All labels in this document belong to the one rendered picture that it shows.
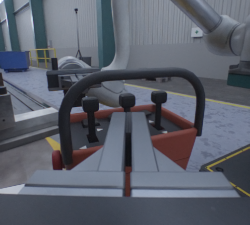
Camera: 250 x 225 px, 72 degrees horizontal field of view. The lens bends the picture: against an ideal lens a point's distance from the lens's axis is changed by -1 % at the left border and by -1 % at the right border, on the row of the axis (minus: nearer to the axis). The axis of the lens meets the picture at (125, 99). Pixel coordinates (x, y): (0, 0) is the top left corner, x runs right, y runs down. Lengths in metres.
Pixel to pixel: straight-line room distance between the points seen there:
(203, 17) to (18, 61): 9.33
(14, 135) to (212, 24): 1.38
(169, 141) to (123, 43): 0.47
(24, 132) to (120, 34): 1.04
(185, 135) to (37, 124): 1.28
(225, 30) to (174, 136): 0.82
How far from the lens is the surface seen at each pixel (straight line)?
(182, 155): 0.29
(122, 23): 0.66
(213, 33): 1.02
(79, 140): 0.27
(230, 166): 1.15
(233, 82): 0.96
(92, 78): 0.18
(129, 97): 0.26
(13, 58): 9.88
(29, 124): 1.44
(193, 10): 0.96
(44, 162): 1.16
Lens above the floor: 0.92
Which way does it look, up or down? 15 degrees down
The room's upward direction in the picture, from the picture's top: straight up
